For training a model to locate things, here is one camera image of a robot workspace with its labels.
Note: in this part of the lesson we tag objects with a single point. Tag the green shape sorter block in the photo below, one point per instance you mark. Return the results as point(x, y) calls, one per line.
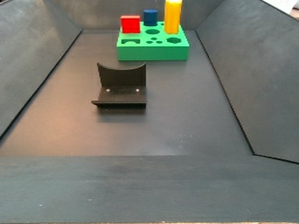
point(152, 44)

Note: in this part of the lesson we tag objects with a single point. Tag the red cube block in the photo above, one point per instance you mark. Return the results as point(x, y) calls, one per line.
point(129, 23)

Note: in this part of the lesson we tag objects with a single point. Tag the blue cylinder block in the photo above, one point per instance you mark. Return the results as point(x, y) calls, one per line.
point(149, 17)

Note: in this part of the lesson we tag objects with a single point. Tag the yellow star prism block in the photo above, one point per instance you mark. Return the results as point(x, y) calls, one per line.
point(172, 15)

